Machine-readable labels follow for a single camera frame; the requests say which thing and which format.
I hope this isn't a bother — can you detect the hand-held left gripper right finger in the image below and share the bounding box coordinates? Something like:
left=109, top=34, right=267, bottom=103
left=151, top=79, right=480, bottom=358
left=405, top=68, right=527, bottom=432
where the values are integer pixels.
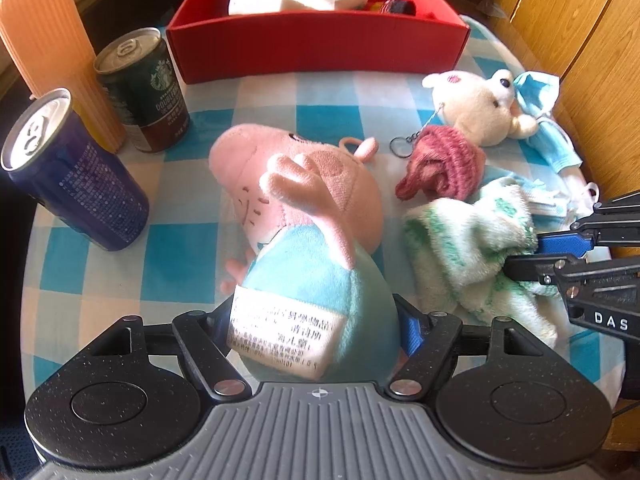
left=385, top=295, right=546, bottom=402

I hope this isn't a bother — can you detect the blue face mask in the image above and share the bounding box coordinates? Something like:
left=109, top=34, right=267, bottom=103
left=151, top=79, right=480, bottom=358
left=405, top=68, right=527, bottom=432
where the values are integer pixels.
left=512, top=71, right=583, bottom=173
left=520, top=175, right=576, bottom=218

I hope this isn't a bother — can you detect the wooden wardrobe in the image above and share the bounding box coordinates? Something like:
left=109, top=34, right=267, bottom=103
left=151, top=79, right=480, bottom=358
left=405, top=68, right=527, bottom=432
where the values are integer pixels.
left=480, top=0, right=640, bottom=261

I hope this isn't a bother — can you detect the white teddy bear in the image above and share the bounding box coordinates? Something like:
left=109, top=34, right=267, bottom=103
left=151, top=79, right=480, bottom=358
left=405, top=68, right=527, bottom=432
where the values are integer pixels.
left=422, top=67, right=540, bottom=148

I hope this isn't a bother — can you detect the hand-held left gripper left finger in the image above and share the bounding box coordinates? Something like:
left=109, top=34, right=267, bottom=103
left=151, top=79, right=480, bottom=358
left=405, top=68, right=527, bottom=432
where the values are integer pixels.
left=90, top=297, right=251, bottom=402

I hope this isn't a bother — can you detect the orange ribbed bottle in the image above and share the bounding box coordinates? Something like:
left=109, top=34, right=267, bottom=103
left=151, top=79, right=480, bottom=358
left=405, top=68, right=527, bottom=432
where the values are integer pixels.
left=0, top=0, right=127, bottom=154

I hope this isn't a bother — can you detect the blue checkered tablecloth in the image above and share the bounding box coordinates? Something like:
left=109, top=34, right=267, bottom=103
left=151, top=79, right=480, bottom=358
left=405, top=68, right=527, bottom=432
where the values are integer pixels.
left=30, top=10, right=626, bottom=401

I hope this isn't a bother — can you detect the red cardboard box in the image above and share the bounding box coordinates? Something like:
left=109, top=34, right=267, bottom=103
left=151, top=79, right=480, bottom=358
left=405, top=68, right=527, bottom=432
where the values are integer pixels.
left=166, top=0, right=471, bottom=85

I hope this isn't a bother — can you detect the pink pig plush toy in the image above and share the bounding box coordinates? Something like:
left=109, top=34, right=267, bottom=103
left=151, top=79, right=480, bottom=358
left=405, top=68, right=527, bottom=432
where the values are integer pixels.
left=209, top=124, right=401, bottom=381

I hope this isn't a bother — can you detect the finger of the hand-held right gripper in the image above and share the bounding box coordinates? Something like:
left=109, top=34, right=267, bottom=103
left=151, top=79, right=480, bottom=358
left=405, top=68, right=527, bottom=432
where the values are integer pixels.
left=536, top=191, right=640, bottom=256
left=502, top=254, right=581, bottom=284

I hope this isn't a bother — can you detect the rainbow striped sock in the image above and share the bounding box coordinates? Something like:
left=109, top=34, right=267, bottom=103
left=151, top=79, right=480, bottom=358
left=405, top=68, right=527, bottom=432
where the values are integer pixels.
left=367, top=0, right=417, bottom=17

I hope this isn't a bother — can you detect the green coffee can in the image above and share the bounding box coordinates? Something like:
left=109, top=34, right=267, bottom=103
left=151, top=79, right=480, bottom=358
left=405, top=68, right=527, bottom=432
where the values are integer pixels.
left=93, top=27, right=192, bottom=153

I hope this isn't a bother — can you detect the maroon knit hat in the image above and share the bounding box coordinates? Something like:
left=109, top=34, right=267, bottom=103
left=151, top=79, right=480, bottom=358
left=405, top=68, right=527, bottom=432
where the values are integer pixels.
left=395, top=126, right=487, bottom=204

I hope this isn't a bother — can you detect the blue drink can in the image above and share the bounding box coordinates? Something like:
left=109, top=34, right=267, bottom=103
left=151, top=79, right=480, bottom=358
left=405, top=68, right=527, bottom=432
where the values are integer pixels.
left=0, top=88, right=150, bottom=252

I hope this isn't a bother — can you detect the green and white towel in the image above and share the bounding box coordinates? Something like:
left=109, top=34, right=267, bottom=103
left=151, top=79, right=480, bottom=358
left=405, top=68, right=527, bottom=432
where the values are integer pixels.
left=402, top=184, right=561, bottom=346

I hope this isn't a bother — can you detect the metal key ring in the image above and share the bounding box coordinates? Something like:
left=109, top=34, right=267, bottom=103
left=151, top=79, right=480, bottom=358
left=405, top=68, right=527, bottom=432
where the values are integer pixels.
left=390, top=105, right=443, bottom=158

